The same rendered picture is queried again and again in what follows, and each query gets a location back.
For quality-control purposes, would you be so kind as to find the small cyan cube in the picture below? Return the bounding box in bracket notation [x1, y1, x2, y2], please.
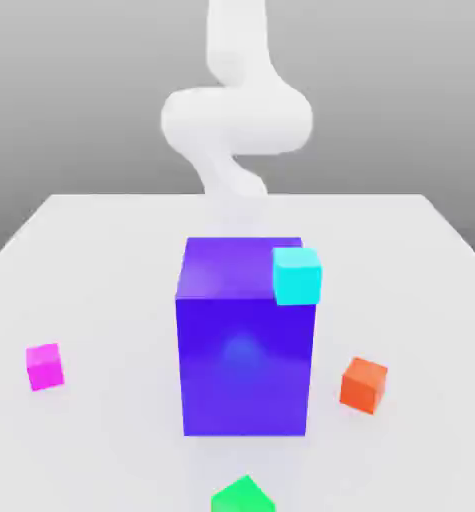
[271, 246, 323, 307]

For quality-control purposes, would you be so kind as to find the large purple box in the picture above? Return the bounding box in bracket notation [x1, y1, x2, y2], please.
[174, 236, 317, 438]

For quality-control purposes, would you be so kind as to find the small green cube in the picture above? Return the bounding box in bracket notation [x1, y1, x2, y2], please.
[210, 474, 277, 512]

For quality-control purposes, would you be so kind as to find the small magenta cube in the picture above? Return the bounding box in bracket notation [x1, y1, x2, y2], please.
[25, 342, 66, 392]

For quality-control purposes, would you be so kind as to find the small orange cube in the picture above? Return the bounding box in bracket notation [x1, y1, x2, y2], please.
[338, 356, 389, 416]

